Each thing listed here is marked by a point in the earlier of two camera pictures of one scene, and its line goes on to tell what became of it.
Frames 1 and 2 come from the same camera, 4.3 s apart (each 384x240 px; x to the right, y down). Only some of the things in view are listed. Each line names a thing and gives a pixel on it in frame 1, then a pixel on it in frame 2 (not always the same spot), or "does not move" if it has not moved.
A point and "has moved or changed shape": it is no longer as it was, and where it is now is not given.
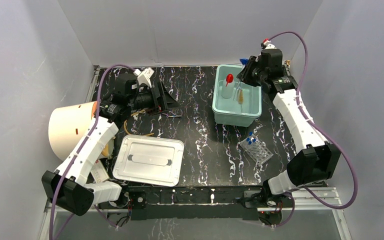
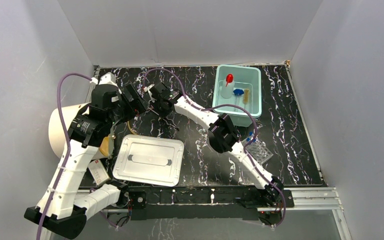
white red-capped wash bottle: (228, 86) does not move
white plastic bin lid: (149, 159) does not move
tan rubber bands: (144, 135) has moved or changed shape
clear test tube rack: (256, 150) does not move
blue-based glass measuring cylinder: (244, 61) -> (238, 92)
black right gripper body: (251, 73) -> (159, 109)
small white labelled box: (98, 172) does not move
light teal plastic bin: (235, 103) does not move
